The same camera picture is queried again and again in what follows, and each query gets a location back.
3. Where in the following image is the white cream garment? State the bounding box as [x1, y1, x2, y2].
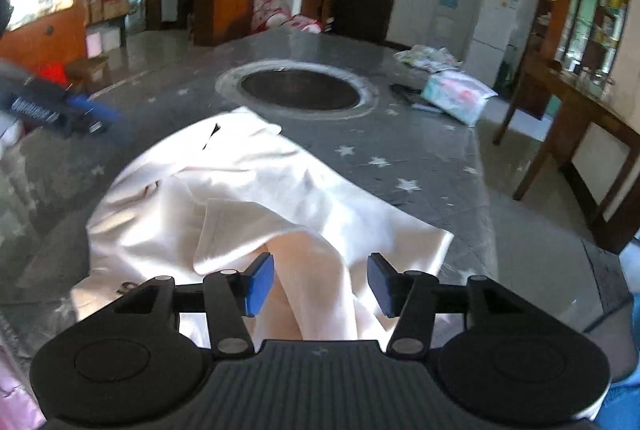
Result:
[72, 107, 452, 342]

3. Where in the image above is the red plastic stool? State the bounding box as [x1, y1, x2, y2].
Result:
[37, 63, 70, 88]

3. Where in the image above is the white storage bin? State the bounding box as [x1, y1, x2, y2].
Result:
[86, 28, 122, 58]

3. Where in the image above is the cardboard box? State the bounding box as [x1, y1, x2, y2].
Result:
[86, 0, 130, 24]

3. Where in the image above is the grey star quilted table cover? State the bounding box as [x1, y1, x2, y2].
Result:
[0, 27, 501, 361]

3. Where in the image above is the black remote on table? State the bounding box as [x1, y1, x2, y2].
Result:
[390, 84, 423, 105]

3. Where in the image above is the tissue pack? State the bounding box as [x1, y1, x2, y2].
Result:
[421, 71, 497, 127]

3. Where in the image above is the polka dot play tent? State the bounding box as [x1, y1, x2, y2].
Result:
[250, 0, 322, 34]

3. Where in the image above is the round black table hotplate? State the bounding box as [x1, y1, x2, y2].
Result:
[216, 59, 378, 120]

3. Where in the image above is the crumpled patterned cloth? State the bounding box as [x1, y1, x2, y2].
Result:
[394, 45, 462, 74]

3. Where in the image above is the water dispenser with blue bottle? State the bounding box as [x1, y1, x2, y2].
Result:
[430, 0, 460, 51]

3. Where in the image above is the white refrigerator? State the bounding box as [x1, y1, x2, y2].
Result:
[462, 0, 521, 88]

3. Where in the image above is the wooden sideboard cabinet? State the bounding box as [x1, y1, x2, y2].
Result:
[492, 0, 639, 255]

